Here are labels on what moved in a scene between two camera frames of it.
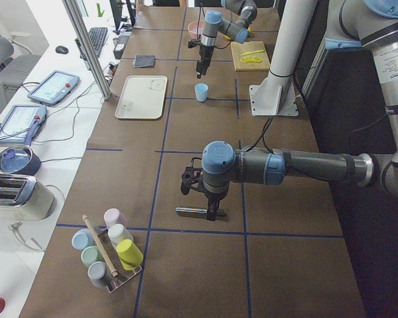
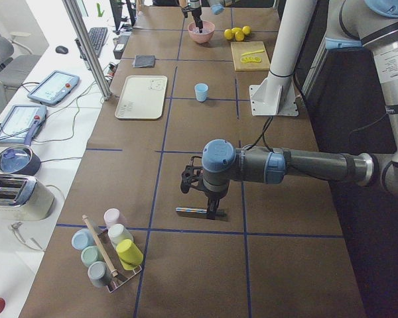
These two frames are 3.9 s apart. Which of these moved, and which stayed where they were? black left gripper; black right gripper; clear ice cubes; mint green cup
Moved: black right gripper
Stayed: clear ice cubes; black left gripper; mint green cup
